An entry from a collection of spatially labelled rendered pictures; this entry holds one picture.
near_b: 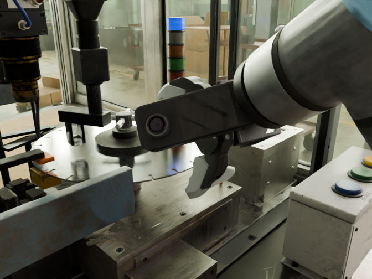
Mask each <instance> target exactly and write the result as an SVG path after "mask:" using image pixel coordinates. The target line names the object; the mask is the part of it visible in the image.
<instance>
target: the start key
mask: <svg viewBox="0 0 372 279"><path fill-rule="evenodd" d="M350 173H351V175H352V176H354V177H356V178H359V179H363V180H372V170H371V169H369V168H364V167H354V168H352V169H351V172H350Z"/></svg>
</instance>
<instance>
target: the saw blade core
mask: <svg viewBox="0 0 372 279"><path fill-rule="evenodd" d="M115 125H116V121H111V123H110V124H109V125H107V126H105V127H103V128H102V127H94V126H86V125H84V130H85V140H86V143H82V145H80V146H77V147H74V146H71V145H70V144H68V143H67V137H66V129H65V126H64V127H61V128H58V129H56V130H54V131H52V132H50V133H48V134H46V135H45V136H43V137H42V138H40V139H39V140H38V141H37V142H36V143H35V144H34V145H33V147H32V149H31V150H34V149H38V148H39V149H41V150H42V151H44V152H45V151H46V152H48V153H50V154H51V155H53V156H54V158H55V161H52V162H49V163H46V164H42V165H40V164H38V163H37V162H35V161H32V164H33V165H34V166H35V167H36V168H38V167H41V169H40V171H41V172H43V173H45V174H47V175H49V176H51V177H54V178H57V179H61V180H65V181H66V180H67V181H68V182H74V183H81V182H84V181H86V180H89V179H91V178H95V177H97V176H99V175H102V174H105V173H107V172H110V171H113V170H115V169H118V168H121V167H123V166H128V167H130V168H132V174H133V183H142V182H149V181H152V179H151V177H150V176H152V178H153V180H158V179H163V178H166V177H171V176H173V175H176V174H178V173H182V172H185V171H187V170H189V169H192V168H193V161H194V158H195V157H196V156H201V155H203V154H202V153H201V152H200V150H199V149H198V148H197V146H196V144H195V142H193V143H189V144H185V145H182V146H178V147H174V148H170V149H167V150H163V151H159V152H151V151H147V150H145V149H143V150H140V151H135V152H128V153H113V152H106V151H103V150H100V149H98V148H97V147H96V146H95V137H96V135H98V134H99V133H100V132H102V131H105V130H109V129H112V128H113V127H115ZM72 129H73V135H78V128H77V124H73V123H72ZM174 170H175V171H174ZM72 176H73V177H72Z"/></svg>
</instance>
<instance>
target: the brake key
mask: <svg viewBox="0 0 372 279"><path fill-rule="evenodd" d="M335 189H336V190H338V191H340V192H342V193H345V194H351V195H356V194H360V193H361V185H360V184H358V183H356V182H354V181H351V180H346V179H342V180H338V181H336V183H335Z"/></svg>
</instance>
